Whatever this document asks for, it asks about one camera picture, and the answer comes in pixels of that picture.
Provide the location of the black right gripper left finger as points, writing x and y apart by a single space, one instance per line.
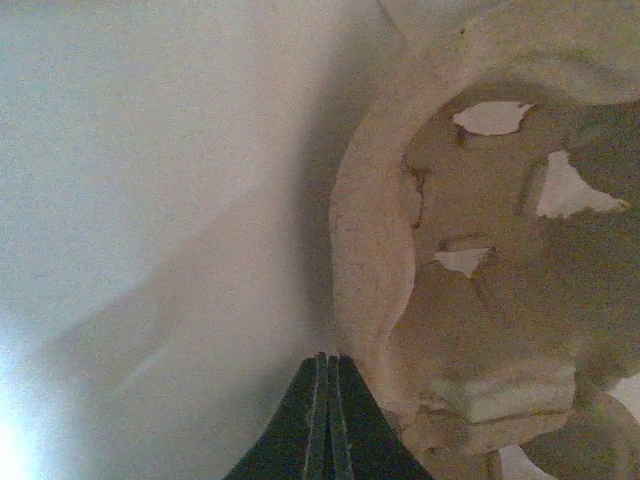
293 444

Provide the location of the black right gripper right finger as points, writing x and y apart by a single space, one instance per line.
362 445

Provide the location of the orange paper bag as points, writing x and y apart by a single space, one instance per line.
167 169

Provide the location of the single pulp cup carrier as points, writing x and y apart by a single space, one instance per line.
485 237

